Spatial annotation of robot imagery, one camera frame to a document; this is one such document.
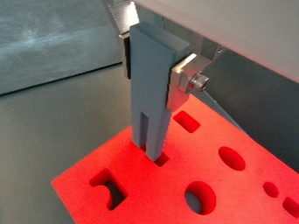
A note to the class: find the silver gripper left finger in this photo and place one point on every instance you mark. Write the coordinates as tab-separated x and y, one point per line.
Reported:
123	17

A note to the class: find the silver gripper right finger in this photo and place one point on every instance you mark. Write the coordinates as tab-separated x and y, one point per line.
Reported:
187	75

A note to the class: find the blue double-square peg block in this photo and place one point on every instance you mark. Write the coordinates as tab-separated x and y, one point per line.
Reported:
156	50

